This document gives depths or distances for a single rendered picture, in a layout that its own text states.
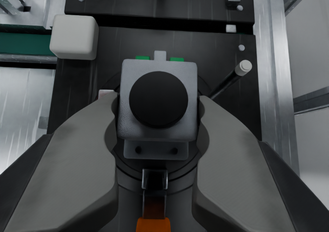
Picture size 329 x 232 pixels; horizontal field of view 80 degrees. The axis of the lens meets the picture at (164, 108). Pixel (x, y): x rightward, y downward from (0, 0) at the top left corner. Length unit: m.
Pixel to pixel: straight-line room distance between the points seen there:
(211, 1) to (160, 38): 0.08
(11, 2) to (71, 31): 0.09
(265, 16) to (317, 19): 0.21
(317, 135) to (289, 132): 0.16
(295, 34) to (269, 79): 0.20
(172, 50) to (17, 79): 0.22
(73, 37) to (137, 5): 0.09
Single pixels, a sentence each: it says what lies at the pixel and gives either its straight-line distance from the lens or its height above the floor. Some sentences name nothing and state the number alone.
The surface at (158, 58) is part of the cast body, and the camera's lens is 0.16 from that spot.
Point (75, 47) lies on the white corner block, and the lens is 0.24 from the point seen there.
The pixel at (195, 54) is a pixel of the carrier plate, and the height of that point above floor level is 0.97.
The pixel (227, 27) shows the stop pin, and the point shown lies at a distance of 0.28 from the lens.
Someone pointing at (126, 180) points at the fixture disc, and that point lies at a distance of 0.21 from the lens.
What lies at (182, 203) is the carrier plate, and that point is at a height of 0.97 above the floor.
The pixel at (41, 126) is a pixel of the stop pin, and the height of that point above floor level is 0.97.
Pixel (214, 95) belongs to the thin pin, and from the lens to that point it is 0.19.
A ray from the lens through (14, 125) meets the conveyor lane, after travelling 0.33.
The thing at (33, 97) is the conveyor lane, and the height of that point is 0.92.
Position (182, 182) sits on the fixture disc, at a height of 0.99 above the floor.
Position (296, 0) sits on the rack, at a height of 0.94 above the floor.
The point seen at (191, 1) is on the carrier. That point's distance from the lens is 0.29.
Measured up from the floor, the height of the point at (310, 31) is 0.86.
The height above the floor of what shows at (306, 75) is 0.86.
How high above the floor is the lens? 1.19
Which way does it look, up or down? 79 degrees down
